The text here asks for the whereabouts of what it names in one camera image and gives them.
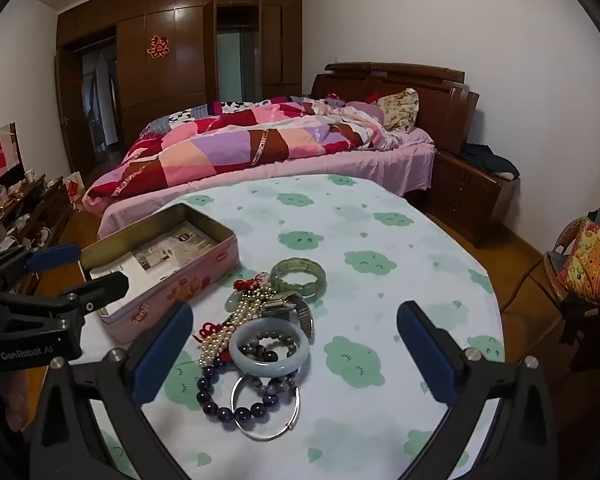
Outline grey bead bracelet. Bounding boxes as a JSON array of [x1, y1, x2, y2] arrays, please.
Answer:
[[245, 330, 301, 397]]

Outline pearl necklace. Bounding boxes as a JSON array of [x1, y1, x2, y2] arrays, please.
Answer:
[[200, 285, 281, 368]]

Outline jade pendant with red knot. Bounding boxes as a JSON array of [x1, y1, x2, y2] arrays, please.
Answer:
[[226, 275, 262, 313]]

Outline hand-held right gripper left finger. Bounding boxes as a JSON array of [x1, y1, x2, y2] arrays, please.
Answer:
[[29, 301, 195, 480]]

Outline wooden nightstand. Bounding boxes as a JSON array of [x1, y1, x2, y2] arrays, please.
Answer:
[[430, 150, 522, 249]]

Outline television with patchwork cover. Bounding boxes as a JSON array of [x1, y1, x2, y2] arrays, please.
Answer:
[[0, 122, 26, 192]]

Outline wooden television cabinet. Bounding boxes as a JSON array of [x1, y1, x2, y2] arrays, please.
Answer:
[[0, 172, 76, 296]]

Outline red and white shopping bag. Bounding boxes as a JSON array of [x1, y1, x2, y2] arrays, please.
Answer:
[[62, 172, 86, 207]]

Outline pale jade bangle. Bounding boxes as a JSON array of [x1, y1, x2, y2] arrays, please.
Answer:
[[228, 317, 311, 376]]

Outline brown wooden wardrobe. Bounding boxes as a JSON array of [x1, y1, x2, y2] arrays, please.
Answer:
[[55, 0, 303, 176]]

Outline thin silver bangle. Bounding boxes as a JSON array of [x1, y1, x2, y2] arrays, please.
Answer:
[[230, 374, 302, 442]]

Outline pink tin box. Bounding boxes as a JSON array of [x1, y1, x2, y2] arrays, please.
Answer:
[[80, 203, 241, 345]]

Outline dark clothes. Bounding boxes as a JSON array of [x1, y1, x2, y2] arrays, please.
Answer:
[[460, 142, 522, 179]]

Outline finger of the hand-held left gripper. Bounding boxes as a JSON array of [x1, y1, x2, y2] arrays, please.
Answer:
[[0, 243, 82, 282], [0, 271, 131, 329]]

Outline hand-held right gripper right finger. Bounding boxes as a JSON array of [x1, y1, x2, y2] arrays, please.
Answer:
[[396, 301, 563, 480]]

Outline white paper card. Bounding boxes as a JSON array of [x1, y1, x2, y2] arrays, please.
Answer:
[[87, 255, 147, 317]]

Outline wooden bed frame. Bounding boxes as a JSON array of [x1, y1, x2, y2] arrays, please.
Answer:
[[310, 61, 481, 201]]

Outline pink bed sheet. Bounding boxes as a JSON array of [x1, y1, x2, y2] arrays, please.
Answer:
[[97, 127, 438, 241]]

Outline green jade bangle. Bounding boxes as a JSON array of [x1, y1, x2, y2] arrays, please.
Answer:
[[270, 257, 327, 304]]

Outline silver wristwatch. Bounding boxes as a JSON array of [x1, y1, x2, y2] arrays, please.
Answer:
[[265, 290, 316, 337]]

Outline purple bead bracelet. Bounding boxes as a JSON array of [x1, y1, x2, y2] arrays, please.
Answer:
[[196, 366, 301, 423]]

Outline cloud print tablecloth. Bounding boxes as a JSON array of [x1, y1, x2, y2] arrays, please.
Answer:
[[77, 174, 506, 480]]

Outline colourful patterned cushion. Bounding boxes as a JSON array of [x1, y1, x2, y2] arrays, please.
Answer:
[[555, 217, 600, 304]]

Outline wicker chair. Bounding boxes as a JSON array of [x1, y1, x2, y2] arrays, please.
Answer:
[[542, 210, 600, 311]]

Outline floral pillow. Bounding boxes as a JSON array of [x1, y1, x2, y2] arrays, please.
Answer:
[[377, 88, 421, 133]]

